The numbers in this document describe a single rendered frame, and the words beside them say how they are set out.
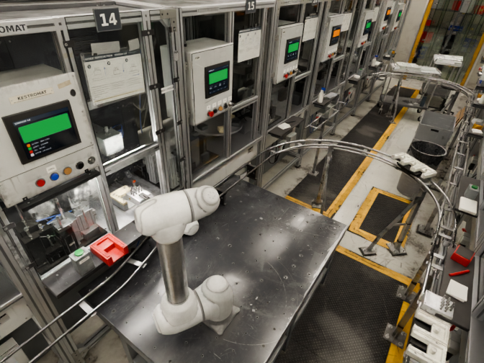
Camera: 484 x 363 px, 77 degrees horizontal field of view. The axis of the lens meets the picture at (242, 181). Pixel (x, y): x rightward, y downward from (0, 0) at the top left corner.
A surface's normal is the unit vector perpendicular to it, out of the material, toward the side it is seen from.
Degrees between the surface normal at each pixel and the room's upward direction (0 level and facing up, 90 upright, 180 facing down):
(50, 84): 90
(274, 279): 0
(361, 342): 0
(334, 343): 0
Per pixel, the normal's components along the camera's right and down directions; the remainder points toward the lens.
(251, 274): 0.04, -0.82
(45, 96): 0.82, 0.36
